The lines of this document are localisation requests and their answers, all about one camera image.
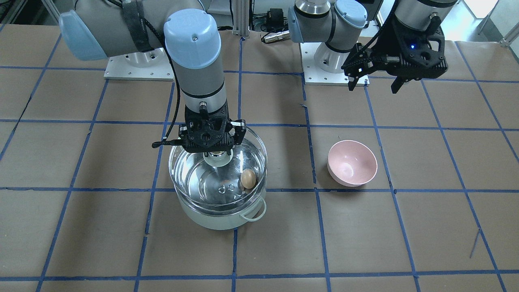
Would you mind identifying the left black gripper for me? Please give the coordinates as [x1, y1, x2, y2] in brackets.
[341, 16, 448, 94]

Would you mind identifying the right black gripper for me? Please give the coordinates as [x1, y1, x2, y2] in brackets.
[179, 105, 247, 157]

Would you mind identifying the glass pot lid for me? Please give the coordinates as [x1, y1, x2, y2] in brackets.
[169, 127, 267, 190]

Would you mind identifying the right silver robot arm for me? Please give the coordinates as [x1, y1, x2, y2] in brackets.
[58, 0, 246, 157]

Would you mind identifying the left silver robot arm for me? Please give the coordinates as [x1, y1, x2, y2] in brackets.
[287, 0, 456, 94]

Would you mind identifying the steel pot with green base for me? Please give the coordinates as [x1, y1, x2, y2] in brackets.
[174, 178, 267, 230]

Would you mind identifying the pink bowl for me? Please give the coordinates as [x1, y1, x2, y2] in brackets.
[327, 140, 378, 187]

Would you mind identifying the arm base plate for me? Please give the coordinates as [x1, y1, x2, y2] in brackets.
[300, 43, 350, 86]
[104, 48, 175, 81]

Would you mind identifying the aluminium frame post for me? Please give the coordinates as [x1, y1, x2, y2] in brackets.
[229, 0, 251, 39]

